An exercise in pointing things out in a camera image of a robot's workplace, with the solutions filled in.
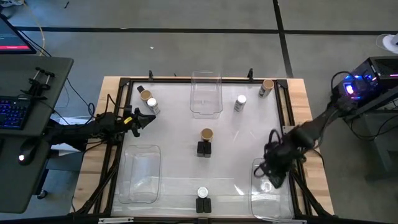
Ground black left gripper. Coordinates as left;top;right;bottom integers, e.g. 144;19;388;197
123;105;156;138

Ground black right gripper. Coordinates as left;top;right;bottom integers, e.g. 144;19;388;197
266;146;304;189

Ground gold lid spice jar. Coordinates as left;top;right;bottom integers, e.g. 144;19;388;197
139;89;154;105
200;128;215;143
258;78;275;99

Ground clear plastic bin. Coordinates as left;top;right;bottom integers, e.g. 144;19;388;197
190;70;224;120
118;144;162;205
249;157;295;220

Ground gray metal equipment cart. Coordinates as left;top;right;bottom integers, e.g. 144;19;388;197
341;86;398;182

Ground black computer mouse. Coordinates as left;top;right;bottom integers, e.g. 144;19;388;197
17;139;39;166

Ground backlit black keyboard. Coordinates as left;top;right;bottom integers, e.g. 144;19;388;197
0;95;34;131

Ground black computer case RGB lights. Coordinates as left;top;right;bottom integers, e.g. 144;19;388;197
331;55;398;109

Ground dark gray desk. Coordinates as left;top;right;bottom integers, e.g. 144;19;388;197
0;55;75;214

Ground computer monitor with red bar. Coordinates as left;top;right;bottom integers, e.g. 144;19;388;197
0;14;37;55

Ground white round floor object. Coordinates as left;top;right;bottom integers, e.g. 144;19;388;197
375;32;398;55

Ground black aluminium table frame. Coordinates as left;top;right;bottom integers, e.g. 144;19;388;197
70;70;335;224

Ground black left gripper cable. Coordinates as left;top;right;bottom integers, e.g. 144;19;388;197
106;92;127;121

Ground black metal clamp bracket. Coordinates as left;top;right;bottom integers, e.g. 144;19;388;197
21;66;57;98

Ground yellow floor cable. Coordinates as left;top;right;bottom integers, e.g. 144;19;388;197
21;0;47;57

